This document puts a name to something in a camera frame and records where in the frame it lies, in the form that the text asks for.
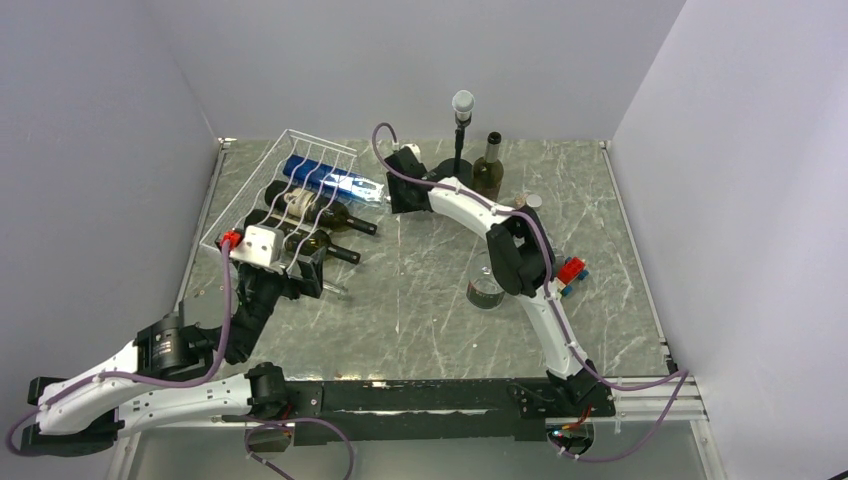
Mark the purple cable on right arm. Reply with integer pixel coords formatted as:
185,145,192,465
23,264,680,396
370,122,690,393

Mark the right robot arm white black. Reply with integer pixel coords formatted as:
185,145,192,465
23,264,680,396
377,147,597,415

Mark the small glass jar silver lid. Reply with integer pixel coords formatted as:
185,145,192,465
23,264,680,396
515,193,543,210

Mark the white wire wine rack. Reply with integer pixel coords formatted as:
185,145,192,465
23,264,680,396
200,130,376,276

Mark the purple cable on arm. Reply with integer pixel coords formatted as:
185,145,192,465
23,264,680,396
370,122,690,393
5,238,237,458

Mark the purple cable under left base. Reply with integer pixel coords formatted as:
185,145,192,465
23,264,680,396
243,415,359,480

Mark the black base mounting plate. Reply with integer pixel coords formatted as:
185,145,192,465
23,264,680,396
248,377,616,441

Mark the blue square glass bottle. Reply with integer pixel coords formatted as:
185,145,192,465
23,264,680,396
282,155,390,205

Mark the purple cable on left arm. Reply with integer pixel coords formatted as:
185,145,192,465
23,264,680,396
5,238,237,458

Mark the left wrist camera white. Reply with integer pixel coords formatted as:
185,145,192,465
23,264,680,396
220,225,283,272

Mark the dark green wine bottle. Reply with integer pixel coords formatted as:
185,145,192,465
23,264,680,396
241,209,361,265

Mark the wine bottle with cream label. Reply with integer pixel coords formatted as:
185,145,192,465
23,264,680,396
263,180,378,236

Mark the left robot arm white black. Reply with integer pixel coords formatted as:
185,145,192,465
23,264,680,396
5,254,323,457

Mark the black stand with white ball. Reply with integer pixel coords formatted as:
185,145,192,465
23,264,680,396
436,90,475,186

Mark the olive wine bottle silver neck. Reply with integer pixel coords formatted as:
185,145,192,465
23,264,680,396
472,131,504,201

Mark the colourful toy block figure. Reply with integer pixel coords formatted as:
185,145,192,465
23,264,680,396
556,256,589,296

